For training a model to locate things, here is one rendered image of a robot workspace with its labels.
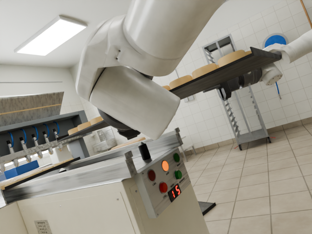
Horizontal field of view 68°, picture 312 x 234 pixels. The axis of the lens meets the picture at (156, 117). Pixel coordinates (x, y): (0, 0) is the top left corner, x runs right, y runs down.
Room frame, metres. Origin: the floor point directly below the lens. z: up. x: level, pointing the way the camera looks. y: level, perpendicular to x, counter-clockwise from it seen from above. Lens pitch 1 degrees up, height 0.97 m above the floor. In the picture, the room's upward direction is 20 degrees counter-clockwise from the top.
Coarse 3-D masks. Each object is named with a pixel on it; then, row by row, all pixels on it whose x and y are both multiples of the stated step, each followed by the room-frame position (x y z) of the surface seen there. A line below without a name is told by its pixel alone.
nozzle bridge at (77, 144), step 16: (80, 112) 1.43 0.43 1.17; (0, 128) 1.06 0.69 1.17; (16, 128) 1.12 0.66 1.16; (32, 128) 1.26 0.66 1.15; (64, 128) 1.41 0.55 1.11; (0, 144) 1.11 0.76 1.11; (16, 144) 1.17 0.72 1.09; (32, 144) 1.23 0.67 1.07; (48, 144) 1.25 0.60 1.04; (64, 144) 1.62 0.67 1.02; (80, 144) 1.49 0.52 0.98; (0, 160) 1.05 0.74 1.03
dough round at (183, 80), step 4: (184, 76) 0.47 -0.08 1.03; (188, 76) 0.47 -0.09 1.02; (176, 80) 0.46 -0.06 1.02; (180, 80) 0.46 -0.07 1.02; (184, 80) 0.46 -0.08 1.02; (188, 80) 0.47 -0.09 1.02; (172, 84) 0.47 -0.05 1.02; (176, 84) 0.47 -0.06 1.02; (180, 84) 0.46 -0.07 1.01; (172, 88) 0.48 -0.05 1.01
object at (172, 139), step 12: (168, 132) 0.90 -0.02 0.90; (132, 144) 0.98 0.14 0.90; (156, 144) 0.92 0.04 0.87; (168, 144) 0.89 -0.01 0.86; (180, 144) 0.86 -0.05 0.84; (96, 156) 1.13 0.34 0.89; (108, 156) 1.08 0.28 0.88; (132, 156) 1.00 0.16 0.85; (60, 168) 1.32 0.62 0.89; (72, 168) 1.26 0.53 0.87
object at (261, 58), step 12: (252, 48) 0.36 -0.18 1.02; (240, 60) 0.37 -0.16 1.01; (252, 60) 0.42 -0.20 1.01; (264, 60) 0.52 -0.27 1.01; (276, 60) 0.67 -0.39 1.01; (216, 72) 0.40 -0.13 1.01; (228, 72) 0.49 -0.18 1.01; (240, 72) 0.62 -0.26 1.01; (192, 84) 0.46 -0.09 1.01; (204, 84) 0.58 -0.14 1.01; (216, 84) 0.77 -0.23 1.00; (180, 96) 0.68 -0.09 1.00; (84, 132) 0.72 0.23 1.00
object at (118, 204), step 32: (64, 192) 0.80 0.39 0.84; (96, 192) 0.70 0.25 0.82; (128, 192) 0.64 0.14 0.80; (192, 192) 0.89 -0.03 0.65; (32, 224) 0.98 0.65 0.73; (64, 224) 0.84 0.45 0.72; (96, 224) 0.73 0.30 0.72; (128, 224) 0.65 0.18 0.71; (160, 224) 0.70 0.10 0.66; (192, 224) 0.83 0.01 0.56
